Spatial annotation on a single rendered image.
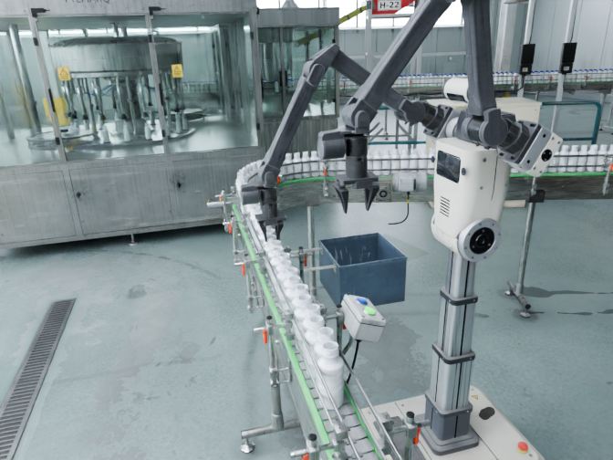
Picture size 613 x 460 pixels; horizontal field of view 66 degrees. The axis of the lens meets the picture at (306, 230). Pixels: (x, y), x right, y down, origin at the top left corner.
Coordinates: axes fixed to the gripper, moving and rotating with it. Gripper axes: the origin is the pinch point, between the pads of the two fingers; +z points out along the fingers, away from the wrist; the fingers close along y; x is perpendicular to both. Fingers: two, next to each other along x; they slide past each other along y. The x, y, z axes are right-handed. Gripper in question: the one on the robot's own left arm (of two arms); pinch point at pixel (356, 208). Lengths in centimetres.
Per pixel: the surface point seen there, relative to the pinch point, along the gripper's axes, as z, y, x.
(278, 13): -81, 92, 539
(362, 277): 52, 23, 55
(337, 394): 35.0, -15.0, -28.8
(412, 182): 41, 91, 146
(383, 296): 63, 33, 55
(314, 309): 24.9, -14.4, -6.8
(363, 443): 39, -13, -40
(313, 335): 26.6, -17.2, -15.8
